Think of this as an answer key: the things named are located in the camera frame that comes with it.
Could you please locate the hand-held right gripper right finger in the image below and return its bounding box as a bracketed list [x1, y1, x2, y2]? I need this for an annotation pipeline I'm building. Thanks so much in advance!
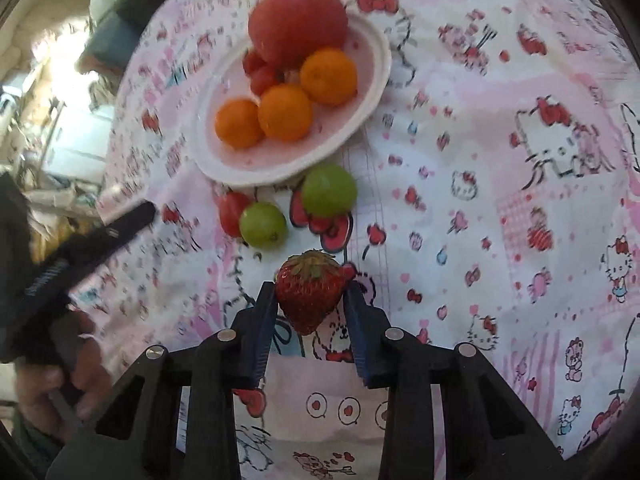
[342, 280, 566, 480]

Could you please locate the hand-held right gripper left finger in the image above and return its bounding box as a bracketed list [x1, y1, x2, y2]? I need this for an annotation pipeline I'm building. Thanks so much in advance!
[47, 281, 279, 480]

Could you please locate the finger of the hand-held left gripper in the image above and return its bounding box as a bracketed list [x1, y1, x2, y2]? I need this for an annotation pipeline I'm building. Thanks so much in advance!
[60, 201, 157, 281]

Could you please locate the red strawberry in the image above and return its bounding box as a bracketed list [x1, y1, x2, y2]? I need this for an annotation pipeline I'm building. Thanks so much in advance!
[275, 250, 351, 336]

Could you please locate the orange tangerine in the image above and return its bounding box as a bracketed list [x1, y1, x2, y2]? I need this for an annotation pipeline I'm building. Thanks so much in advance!
[215, 99, 266, 150]
[300, 47, 359, 107]
[258, 84, 314, 142]

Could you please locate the pink strawberry-pattern plate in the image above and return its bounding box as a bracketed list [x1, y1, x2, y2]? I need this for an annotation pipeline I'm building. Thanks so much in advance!
[192, 10, 392, 188]

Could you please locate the red apple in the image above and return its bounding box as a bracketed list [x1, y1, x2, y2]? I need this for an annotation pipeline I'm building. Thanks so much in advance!
[248, 0, 349, 71]

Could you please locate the person's left hand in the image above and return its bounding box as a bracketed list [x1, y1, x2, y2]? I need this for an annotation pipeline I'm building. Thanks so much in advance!
[14, 310, 116, 436]

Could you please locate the green grape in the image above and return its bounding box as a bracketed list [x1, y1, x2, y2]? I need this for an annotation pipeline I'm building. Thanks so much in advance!
[301, 164, 358, 219]
[239, 202, 288, 250]

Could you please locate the dark blue sofa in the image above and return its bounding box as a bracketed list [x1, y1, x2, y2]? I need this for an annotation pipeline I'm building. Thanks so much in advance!
[80, 10, 142, 71]

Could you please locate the pink cartoon printed blanket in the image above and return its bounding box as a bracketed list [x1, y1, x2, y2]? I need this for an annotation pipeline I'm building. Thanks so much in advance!
[95, 0, 640, 480]

